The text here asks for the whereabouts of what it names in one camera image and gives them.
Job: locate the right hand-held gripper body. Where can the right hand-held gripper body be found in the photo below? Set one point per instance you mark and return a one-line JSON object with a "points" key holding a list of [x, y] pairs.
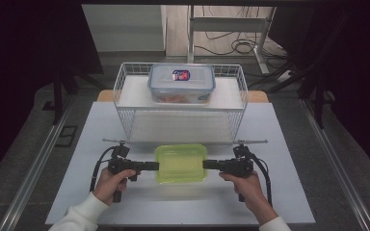
{"points": [[237, 166]]}

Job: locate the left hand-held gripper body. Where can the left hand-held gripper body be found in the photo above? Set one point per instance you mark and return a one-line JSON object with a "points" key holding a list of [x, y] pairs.
{"points": [[122, 165]]}

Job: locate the green plastic container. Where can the green plastic container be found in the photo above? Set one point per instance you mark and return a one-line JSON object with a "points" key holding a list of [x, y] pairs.
{"points": [[180, 164]]}

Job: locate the clear container with blue lid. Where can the clear container with blue lid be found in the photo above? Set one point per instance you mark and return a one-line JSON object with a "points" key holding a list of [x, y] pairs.
{"points": [[181, 86]]}

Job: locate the person's right hand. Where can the person's right hand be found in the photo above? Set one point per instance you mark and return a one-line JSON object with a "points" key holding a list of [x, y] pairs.
{"points": [[247, 189]]}

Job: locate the person's left hand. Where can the person's left hand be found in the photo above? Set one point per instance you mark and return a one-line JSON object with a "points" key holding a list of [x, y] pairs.
{"points": [[109, 186]]}

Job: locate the wooden table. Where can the wooden table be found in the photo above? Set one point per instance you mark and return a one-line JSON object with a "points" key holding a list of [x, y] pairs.
{"points": [[104, 95]]}

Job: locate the black metal stand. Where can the black metal stand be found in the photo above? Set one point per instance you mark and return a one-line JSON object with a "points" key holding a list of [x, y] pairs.
{"points": [[58, 96], [318, 96]]}

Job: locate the white power strip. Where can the white power strip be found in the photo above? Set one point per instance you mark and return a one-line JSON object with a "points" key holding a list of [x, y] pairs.
{"points": [[285, 76]]}

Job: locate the grey cabinet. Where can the grey cabinet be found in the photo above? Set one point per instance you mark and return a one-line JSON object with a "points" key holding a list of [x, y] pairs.
{"points": [[125, 29]]}

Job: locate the dark curtain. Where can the dark curtain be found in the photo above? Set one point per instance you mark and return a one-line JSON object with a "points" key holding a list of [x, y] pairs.
{"points": [[16, 64], [363, 80]]}

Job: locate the aluminium floor rail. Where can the aluminium floor rail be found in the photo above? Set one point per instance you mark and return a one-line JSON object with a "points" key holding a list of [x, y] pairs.
{"points": [[35, 166], [337, 166]]}

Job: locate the white metal desk frame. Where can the white metal desk frame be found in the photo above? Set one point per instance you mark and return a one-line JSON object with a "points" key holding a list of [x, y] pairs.
{"points": [[228, 24]]}

